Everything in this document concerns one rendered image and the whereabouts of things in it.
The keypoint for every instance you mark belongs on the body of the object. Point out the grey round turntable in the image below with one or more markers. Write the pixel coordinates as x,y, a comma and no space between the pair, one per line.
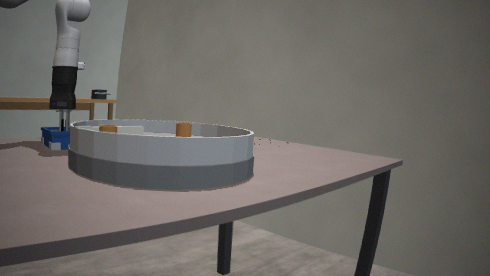
214,155

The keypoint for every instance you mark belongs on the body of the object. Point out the bronze bushing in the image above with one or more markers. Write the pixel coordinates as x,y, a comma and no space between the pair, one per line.
183,130
106,128

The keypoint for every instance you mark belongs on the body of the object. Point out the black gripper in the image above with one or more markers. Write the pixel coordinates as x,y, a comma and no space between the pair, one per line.
64,77

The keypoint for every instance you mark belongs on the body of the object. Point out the blue crate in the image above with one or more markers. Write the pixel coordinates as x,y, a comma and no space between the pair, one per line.
55,140

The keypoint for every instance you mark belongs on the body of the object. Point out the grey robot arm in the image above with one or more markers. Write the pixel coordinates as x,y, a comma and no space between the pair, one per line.
65,10

